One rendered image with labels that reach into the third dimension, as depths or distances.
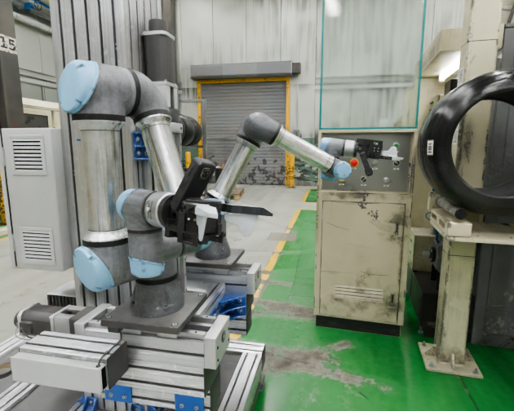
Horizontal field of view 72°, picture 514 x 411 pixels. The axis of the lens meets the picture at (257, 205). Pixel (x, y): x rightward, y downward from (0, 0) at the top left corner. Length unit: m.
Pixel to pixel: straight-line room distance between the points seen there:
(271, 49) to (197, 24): 2.36
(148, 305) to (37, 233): 0.51
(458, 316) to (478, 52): 1.31
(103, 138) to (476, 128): 1.68
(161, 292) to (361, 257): 1.51
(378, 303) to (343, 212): 0.61
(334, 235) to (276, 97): 8.77
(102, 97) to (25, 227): 0.65
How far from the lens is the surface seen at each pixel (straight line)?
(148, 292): 1.03
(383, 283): 2.35
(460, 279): 2.14
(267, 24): 11.30
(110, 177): 0.90
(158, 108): 0.95
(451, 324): 2.23
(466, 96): 1.64
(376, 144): 1.67
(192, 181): 0.67
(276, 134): 1.45
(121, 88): 0.91
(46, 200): 1.33
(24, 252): 1.43
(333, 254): 2.29
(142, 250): 0.81
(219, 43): 11.50
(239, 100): 11.02
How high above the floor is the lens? 1.18
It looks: 10 degrees down
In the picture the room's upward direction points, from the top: straight up
